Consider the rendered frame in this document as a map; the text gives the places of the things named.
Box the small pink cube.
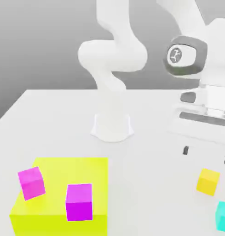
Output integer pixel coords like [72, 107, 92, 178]
[17, 166, 46, 201]

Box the large yellow box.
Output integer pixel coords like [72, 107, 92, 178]
[9, 156, 109, 236]

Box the small magenta cube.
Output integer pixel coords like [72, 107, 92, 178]
[65, 183, 93, 222]

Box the small cyan cube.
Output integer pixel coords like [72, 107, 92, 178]
[215, 201, 225, 233]

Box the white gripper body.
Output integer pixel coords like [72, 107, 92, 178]
[166, 106, 225, 147]

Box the small yellow cube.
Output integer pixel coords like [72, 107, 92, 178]
[196, 167, 221, 197]

